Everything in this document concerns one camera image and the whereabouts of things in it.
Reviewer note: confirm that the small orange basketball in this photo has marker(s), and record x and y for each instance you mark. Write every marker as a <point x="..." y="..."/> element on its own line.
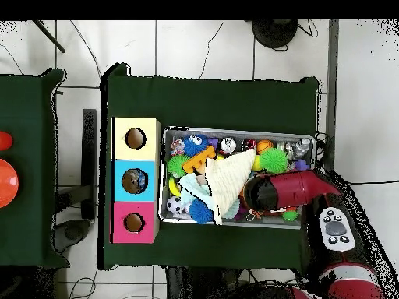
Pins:
<point x="264" y="146"/>

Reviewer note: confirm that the pale blue waffle cloth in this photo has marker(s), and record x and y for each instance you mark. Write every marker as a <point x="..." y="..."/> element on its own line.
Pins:
<point x="193" y="187"/>

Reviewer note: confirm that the small red object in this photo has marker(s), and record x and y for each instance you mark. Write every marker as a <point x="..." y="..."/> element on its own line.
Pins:
<point x="4" y="141"/>

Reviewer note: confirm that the shallow clear mesh bin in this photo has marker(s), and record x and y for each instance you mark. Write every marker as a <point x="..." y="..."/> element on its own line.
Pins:
<point x="187" y="219"/>

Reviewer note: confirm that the small soccer ball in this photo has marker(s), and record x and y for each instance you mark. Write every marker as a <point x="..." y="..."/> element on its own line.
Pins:
<point x="175" y="205"/>

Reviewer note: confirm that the black drink can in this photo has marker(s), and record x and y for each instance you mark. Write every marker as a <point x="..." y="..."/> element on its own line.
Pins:
<point x="228" y="145"/>

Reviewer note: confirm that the cream yellow knitted cloth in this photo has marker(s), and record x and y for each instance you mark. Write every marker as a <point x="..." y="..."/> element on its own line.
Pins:
<point x="227" y="180"/>

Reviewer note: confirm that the light green spiky ball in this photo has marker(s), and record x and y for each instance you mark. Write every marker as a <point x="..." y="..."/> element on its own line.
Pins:
<point x="274" y="160"/>

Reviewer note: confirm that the crushed clear plastic bottle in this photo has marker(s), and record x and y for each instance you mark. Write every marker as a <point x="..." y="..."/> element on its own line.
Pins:
<point x="302" y="147"/>

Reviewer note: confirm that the grey round floor base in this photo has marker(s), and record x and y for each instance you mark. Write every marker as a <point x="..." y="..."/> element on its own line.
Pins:
<point x="73" y="232"/>

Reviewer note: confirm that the orange disc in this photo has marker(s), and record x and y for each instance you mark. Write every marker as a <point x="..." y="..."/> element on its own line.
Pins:
<point x="7" y="184"/>

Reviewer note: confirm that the blue spiky ball with eyes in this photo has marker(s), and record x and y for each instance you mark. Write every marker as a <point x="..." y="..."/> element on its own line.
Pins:
<point x="196" y="145"/>

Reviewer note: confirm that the plain blue spiky ball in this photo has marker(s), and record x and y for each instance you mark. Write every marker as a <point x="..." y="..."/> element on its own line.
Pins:
<point x="200" y="213"/>

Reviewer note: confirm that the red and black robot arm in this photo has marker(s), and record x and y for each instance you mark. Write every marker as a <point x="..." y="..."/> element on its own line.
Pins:
<point x="312" y="199"/>

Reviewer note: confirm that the dark green side table cloth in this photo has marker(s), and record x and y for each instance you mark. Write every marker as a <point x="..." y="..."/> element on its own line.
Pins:
<point x="31" y="237"/>

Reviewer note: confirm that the black upright panel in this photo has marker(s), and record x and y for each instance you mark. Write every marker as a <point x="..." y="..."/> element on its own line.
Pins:
<point x="90" y="162"/>

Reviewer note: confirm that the long orange toy brick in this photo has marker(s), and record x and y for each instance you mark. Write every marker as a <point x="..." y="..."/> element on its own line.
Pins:
<point x="196" y="161"/>

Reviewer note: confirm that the black round stand base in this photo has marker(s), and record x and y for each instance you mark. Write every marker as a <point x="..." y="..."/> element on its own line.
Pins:
<point x="274" y="32"/>

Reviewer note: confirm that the wooden box with three holes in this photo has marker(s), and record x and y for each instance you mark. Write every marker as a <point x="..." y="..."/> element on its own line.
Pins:
<point x="136" y="187"/>

